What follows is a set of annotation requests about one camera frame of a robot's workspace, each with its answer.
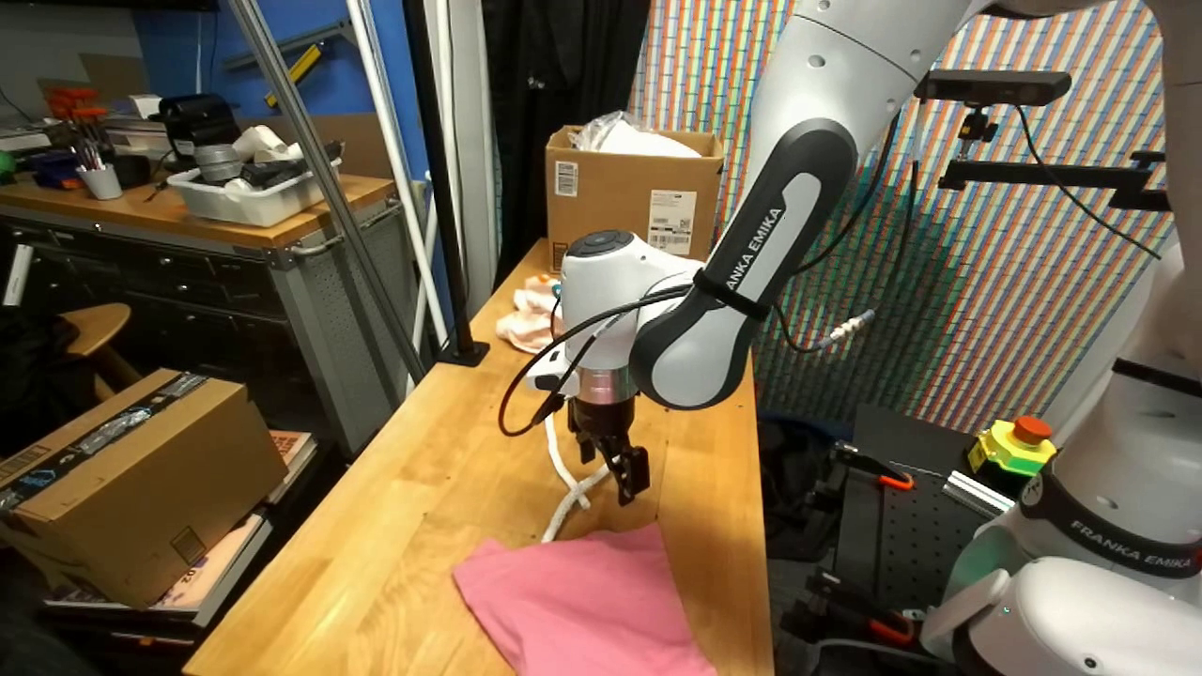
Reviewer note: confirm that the silver tripod leg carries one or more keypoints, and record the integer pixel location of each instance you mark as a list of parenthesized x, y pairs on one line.
[(348, 226)]

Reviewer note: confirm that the cardboard box on floor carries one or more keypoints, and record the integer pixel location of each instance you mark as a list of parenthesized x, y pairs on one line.
[(138, 490)]

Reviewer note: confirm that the yellow red emergency stop button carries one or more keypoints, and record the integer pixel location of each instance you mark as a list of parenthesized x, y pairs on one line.
[(1014, 445)]

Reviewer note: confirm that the open cardboard box with label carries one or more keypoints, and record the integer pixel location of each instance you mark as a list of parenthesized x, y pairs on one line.
[(619, 176)]

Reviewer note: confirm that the pink t-shirt orange print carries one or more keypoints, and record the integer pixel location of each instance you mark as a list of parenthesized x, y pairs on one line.
[(592, 605)]

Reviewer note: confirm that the white plastic bin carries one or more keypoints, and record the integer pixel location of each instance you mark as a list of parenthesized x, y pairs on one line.
[(255, 197)]

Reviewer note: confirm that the wooden workbench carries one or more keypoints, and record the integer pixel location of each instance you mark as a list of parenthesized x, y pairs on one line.
[(278, 311)]

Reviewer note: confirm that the peach t-shirt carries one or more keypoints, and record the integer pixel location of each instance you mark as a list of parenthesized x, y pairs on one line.
[(531, 317)]

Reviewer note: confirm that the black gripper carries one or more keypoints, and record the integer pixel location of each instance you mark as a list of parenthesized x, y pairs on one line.
[(605, 429)]

